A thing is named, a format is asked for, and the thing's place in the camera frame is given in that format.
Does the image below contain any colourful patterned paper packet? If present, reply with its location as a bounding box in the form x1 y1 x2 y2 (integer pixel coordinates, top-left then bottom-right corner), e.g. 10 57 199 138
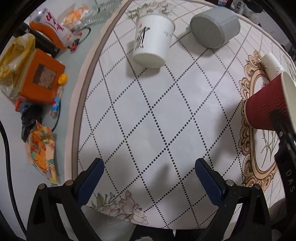
25 120 58 185

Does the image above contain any black box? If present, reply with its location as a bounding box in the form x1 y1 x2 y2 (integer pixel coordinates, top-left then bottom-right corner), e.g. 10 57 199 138
17 22 62 58

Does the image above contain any yellow-capped small bottle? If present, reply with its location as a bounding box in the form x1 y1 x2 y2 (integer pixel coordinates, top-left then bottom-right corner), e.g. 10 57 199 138
56 74 69 98

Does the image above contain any small orange and blue pack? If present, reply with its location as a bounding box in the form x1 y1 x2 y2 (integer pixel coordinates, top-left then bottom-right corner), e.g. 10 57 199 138
14 98 33 114

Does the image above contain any patterned round table mat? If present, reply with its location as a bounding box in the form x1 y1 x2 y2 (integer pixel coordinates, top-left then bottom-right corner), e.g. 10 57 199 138
65 0 296 230

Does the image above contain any white printed paper cup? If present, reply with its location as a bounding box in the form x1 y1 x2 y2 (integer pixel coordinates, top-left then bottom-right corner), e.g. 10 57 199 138
132 13 176 69

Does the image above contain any white and red packet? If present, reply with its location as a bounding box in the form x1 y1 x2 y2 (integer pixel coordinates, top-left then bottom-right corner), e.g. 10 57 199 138
30 8 83 49

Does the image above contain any orange snack packet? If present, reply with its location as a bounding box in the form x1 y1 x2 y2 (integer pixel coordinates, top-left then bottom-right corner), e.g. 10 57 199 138
62 5 90 26

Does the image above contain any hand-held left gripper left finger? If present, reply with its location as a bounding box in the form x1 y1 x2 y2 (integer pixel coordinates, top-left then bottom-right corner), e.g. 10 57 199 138
26 158 104 241

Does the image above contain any clear plastic bottle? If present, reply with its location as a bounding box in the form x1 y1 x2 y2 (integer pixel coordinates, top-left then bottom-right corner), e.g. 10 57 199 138
80 0 122 26

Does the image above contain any thin black cable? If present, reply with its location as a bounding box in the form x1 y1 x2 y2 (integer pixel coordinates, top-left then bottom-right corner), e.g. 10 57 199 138
77 27 92 45

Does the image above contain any red clip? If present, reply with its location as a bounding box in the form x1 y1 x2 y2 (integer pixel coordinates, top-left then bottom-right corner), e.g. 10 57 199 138
68 39 80 52

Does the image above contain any orange box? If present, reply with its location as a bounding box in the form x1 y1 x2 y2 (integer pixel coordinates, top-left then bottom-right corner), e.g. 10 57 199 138
20 49 66 104

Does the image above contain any red ribbed paper cup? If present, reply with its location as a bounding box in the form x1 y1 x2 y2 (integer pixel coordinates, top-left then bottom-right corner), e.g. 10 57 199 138
245 71 296 131

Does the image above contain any grey cup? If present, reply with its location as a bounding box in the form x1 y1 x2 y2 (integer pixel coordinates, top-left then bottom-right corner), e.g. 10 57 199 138
190 6 241 49

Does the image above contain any thick black cable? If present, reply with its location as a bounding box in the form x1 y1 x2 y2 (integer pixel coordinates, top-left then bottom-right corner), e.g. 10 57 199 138
0 120 27 241

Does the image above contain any plain white paper cup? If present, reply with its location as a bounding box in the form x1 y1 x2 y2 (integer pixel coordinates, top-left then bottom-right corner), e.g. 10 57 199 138
261 53 284 80

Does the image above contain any yellow plastic bag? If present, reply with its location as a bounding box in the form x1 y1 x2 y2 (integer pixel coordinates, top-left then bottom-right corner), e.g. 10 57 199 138
0 34 36 98

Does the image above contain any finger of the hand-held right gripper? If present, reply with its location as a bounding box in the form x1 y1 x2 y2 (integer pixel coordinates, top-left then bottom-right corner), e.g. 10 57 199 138
269 111 296 138

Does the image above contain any black device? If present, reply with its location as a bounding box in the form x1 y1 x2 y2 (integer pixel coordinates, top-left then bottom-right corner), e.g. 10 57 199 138
21 104 43 142

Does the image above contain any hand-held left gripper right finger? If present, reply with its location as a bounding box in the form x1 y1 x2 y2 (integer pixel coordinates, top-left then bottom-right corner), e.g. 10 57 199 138
195 158 272 241

